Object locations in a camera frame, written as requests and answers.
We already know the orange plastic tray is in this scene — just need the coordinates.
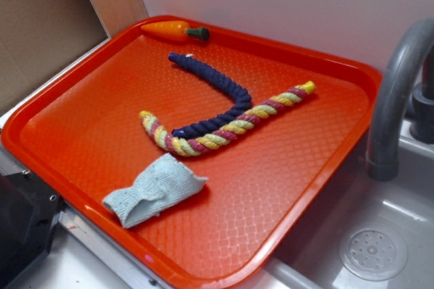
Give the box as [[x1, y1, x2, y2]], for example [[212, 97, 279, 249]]
[[1, 24, 381, 288]]

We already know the multicolour twisted rope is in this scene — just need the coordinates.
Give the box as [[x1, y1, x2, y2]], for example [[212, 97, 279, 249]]
[[138, 80, 317, 157]]

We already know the grey toy sink basin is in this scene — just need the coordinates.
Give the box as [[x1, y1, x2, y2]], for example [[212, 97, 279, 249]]
[[264, 121, 433, 288]]

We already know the brown cardboard panel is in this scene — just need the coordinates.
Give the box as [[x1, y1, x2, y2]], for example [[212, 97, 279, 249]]
[[1, 0, 148, 113]]

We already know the grey toy faucet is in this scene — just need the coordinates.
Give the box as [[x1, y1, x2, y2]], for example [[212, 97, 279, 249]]
[[366, 18, 433, 181]]

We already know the round sink drain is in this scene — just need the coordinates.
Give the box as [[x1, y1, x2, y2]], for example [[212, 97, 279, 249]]
[[338, 223, 408, 282]]

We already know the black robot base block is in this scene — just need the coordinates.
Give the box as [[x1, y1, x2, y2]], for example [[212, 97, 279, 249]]
[[1, 172, 62, 288]]

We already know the dark grey faucet handle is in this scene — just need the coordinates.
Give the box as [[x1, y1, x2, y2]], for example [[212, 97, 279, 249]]
[[410, 48, 433, 145]]

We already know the orange toy carrot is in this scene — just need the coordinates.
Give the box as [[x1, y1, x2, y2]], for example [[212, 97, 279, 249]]
[[140, 20, 210, 42]]

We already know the light blue cloth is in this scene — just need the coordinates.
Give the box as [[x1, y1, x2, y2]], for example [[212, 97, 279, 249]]
[[102, 153, 208, 229]]

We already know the dark blue rope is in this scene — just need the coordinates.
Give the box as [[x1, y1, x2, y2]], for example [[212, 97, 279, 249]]
[[168, 52, 254, 140]]

